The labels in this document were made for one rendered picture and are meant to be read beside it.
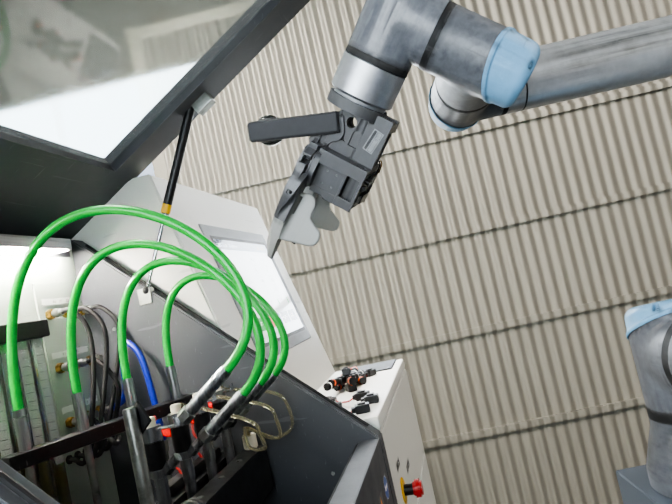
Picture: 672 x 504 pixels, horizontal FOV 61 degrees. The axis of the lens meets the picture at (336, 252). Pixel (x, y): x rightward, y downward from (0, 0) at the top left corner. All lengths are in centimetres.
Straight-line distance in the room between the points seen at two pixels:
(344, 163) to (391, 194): 204
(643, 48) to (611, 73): 5
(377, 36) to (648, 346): 48
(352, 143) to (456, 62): 14
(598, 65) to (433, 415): 213
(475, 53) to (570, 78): 19
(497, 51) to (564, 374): 229
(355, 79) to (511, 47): 16
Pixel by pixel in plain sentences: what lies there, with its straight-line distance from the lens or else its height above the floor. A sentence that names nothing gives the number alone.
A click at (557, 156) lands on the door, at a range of 284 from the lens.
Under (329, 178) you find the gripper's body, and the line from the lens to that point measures 68.
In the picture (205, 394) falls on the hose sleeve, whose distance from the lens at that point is 82.
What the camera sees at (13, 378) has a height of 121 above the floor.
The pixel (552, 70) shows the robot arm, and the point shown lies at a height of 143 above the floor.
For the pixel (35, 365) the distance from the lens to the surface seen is 111.
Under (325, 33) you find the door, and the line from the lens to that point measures 292.
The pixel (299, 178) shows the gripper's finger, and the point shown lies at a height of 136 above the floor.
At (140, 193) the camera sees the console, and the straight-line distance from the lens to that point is 127.
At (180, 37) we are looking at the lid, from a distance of 108.
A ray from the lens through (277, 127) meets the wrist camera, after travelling 69.
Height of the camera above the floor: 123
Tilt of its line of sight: 4 degrees up
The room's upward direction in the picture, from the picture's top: 13 degrees counter-clockwise
